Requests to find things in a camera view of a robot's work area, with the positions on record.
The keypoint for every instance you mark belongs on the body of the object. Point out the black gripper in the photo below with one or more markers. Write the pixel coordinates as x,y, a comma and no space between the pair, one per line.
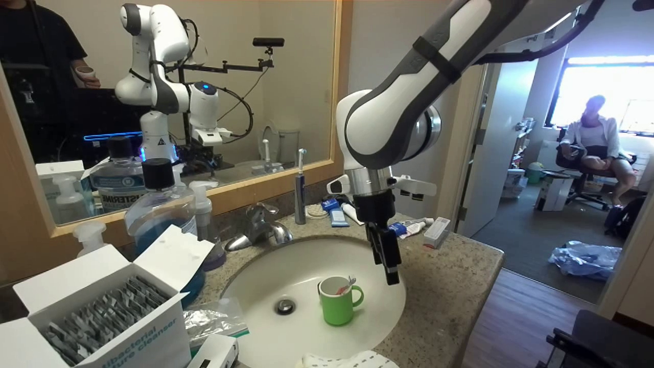
375,214

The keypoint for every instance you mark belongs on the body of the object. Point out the blue floss container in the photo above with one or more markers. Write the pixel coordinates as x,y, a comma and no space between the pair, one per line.
400,229

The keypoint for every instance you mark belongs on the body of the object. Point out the person seated on chair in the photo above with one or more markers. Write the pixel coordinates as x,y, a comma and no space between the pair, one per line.
594,144

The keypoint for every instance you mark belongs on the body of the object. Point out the white sink basin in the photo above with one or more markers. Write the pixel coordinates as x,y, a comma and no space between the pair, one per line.
282,303

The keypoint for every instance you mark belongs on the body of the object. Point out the white toothpaste tube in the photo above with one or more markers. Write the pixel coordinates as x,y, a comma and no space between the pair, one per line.
351,212

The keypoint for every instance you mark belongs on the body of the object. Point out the blue plastic bag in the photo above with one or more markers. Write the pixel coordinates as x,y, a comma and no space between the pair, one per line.
585,260

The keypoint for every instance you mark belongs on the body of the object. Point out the white door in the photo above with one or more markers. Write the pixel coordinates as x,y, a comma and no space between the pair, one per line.
499,123

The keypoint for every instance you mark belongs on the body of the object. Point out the small white box foreground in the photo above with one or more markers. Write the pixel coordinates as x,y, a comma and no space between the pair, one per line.
215,352

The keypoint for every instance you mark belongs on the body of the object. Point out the open white box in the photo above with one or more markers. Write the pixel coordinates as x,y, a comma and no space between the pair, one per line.
105,311

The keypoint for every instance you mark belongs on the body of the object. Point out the blue small packet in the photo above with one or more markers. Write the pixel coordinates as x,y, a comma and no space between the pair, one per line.
334,212

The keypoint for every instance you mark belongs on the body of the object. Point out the blue mouthwash bottle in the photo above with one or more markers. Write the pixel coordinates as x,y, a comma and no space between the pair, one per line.
160,207

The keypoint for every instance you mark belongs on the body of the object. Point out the electric toothbrush standing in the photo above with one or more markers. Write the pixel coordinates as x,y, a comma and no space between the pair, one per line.
300,189

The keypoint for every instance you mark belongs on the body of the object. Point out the wood framed mirror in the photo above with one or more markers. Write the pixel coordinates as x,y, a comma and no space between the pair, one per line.
53,83

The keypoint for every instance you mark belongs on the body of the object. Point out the small pump bottle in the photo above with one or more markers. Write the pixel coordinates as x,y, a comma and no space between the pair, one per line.
204,209

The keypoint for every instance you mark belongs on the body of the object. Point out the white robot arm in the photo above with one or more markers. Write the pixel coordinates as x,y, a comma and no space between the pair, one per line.
385,125

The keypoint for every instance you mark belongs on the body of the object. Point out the black chair foreground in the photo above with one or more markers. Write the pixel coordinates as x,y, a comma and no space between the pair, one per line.
597,342

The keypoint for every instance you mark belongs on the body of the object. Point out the chrome faucet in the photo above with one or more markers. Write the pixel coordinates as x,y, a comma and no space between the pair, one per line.
260,225

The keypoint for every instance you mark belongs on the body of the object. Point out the green mug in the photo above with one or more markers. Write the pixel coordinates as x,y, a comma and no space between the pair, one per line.
338,310

